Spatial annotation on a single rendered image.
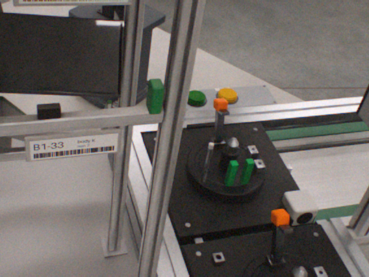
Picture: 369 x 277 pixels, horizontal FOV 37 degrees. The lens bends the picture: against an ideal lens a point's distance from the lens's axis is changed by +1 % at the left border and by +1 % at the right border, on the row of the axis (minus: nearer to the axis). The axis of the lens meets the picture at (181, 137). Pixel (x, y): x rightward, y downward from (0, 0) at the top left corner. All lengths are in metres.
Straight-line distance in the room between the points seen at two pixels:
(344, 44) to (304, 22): 0.30
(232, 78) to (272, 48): 1.86
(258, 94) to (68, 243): 0.50
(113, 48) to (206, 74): 0.86
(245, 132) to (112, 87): 0.55
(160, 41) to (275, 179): 0.63
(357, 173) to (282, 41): 2.24
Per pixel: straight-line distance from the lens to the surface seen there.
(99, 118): 0.50
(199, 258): 0.83
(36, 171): 1.08
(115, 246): 0.96
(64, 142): 0.51
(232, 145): 0.90
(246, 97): 1.15
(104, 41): 0.52
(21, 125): 0.50
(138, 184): 0.92
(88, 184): 1.05
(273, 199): 0.94
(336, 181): 1.10
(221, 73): 1.38
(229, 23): 3.37
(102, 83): 0.53
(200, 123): 1.05
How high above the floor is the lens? 1.64
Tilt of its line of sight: 42 degrees down
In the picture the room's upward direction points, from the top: 10 degrees clockwise
